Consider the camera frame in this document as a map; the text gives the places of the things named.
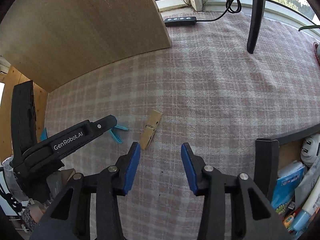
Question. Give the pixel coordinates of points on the wooden clothespin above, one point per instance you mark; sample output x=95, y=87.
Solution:
x=150, y=129

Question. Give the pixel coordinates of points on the white blue lotion tube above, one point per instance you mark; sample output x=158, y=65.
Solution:
x=308, y=209

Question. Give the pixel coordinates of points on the grey sachet black circle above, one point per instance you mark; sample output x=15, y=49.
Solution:
x=307, y=184

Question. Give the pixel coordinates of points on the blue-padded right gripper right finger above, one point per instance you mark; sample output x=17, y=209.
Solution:
x=251, y=213

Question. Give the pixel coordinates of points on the pink plaid tablecloth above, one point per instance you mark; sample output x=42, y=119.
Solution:
x=212, y=93

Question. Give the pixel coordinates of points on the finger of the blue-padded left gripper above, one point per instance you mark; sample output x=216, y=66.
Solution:
x=99, y=127
x=43, y=135

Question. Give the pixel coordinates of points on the person's left hand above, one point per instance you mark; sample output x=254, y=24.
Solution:
x=33, y=213

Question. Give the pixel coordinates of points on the black tripod stand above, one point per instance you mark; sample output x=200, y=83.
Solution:
x=258, y=6

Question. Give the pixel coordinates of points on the white egg-shaped charger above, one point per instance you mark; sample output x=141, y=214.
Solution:
x=310, y=150

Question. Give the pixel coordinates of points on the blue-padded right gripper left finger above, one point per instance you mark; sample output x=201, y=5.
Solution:
x=69, y=214

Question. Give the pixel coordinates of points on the black inline cable remote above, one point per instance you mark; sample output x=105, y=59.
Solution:
x=180, y=21

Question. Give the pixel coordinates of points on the blue wet wipes pack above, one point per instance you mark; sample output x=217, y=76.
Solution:
x=288, y=178

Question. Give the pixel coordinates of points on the large upright wooden board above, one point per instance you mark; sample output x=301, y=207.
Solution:
x=55, y=41

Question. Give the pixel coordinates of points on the black storage tray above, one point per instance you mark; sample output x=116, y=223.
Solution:
x=267, y=151

